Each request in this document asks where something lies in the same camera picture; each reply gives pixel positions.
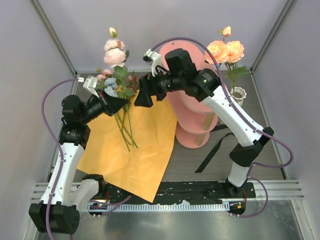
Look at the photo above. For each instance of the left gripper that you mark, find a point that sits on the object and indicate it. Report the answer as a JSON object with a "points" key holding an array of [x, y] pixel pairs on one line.
{"points": [[114, 103]]}

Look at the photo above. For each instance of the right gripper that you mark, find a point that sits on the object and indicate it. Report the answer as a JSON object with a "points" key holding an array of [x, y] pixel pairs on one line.
{"points": [[148, 88]]}

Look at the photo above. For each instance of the orange flower bouquet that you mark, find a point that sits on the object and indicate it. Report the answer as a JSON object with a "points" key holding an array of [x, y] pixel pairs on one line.
{"points": [[135, 158]]}

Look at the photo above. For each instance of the pink rose stem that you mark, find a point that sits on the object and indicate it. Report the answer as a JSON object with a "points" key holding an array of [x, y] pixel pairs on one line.
{"points": [[115, 57]]}

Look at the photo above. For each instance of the black ribbon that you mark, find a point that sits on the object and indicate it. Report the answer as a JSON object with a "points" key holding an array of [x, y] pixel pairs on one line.
{"points": [[215, 149]]}

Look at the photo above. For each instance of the orange rose stem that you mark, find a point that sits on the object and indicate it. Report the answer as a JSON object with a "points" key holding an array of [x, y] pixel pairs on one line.
{"points": [[229, 53]]}

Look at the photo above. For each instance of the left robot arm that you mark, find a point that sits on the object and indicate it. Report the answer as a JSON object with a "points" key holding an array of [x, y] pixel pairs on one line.
{"points": [[59, 209]]}

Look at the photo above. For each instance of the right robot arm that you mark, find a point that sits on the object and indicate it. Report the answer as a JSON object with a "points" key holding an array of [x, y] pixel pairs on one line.
{"points": [[206, 87]]}

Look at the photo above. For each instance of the white ribbed ceramic vase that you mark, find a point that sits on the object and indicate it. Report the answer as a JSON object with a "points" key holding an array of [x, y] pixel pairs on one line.
{"points": [[239, 94]]}

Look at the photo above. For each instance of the blue flower stem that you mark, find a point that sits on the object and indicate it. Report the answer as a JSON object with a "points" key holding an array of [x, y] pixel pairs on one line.
{"points": [[111, 88]]}

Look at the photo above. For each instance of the mauve flower stem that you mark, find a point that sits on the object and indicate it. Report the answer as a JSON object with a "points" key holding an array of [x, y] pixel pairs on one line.
{"points": [[132, 82]]}

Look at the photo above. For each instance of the small pink flower stem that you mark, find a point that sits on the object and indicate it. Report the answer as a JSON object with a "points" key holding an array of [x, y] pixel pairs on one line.
{"points": [[103, 74]]}

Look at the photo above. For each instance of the pink three-tier shelf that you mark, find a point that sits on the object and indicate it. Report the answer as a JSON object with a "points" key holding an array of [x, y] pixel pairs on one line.
{"points": [[194, 119]]}

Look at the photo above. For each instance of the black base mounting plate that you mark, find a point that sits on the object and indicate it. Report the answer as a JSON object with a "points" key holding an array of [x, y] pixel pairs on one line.
{"points": [[193, 192]]}

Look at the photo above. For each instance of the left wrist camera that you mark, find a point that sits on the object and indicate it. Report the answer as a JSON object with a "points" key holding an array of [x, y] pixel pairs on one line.
{"points": [[89, 84]]}

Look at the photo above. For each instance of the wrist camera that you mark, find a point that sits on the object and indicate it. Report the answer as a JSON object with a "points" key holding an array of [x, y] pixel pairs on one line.
{"points": [[89, 84], [154, 59]]}

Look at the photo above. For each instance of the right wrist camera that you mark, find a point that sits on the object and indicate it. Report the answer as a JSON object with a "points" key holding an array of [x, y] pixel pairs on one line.
{"points": [[154, 59]]}

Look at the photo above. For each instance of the white slotted cable duct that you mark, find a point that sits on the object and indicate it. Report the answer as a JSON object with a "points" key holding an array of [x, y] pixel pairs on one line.
{"points": [[182, 207]]}

